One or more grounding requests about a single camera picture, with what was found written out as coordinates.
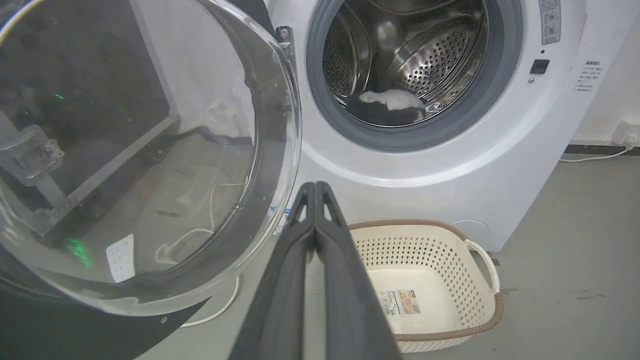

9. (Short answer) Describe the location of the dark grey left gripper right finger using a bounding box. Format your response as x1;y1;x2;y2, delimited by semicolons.
315;181;404;360

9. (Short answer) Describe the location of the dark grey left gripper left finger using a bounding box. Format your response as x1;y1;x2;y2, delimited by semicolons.
228;182;317;360

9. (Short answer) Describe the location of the round glass washing machine door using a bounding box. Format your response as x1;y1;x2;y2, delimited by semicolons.
0;0;304;360

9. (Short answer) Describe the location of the white front-load washing machine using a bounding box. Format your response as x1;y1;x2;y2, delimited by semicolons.
263;0;640;252

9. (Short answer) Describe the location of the cream perforated laundry basket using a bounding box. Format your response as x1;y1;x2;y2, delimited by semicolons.
348;219;505;354

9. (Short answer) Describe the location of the black and white garment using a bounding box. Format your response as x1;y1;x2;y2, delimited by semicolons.
347;89;427;127

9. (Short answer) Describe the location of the white floor cable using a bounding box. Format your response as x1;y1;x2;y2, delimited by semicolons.
180;274;242;329

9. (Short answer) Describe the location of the white power cable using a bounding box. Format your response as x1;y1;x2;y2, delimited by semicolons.
559;146;632;163

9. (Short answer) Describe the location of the white wall plug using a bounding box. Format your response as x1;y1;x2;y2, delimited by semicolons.
612;121;640;150

